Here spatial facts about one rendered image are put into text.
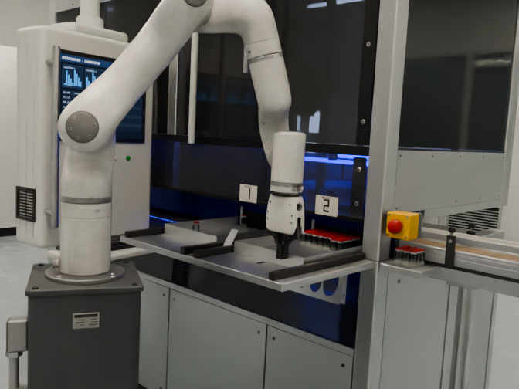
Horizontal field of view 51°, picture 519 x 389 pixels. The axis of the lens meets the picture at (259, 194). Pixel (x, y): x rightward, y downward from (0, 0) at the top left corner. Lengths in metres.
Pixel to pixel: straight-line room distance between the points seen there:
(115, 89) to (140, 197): 0.98
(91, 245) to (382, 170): 0.81
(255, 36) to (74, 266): 0.70
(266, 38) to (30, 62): 0.93
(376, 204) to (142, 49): 0.77
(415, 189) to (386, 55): 0.43
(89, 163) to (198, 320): 1.00
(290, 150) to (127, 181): 0.96
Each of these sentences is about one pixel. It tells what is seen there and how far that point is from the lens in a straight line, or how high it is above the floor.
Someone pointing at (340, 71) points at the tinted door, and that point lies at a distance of 1.70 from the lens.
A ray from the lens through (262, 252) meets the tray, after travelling 1.53.
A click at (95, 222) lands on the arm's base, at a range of 1.35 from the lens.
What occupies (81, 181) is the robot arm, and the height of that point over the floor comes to 1.10.
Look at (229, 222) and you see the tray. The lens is 2.05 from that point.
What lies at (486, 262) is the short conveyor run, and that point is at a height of 0.92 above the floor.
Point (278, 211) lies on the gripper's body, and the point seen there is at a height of 1.03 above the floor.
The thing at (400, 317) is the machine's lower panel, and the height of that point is 0.68.
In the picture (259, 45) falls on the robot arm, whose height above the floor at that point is 1.44.
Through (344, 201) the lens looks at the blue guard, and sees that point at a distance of 1.66.
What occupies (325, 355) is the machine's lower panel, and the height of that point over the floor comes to 0.55.
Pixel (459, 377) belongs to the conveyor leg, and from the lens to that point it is 1.75.
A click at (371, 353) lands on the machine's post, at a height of 0.61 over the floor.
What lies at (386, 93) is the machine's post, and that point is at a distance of 1.59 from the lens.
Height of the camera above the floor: 1.23
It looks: 6 degrees down
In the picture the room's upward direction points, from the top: 3 degrees clockwise
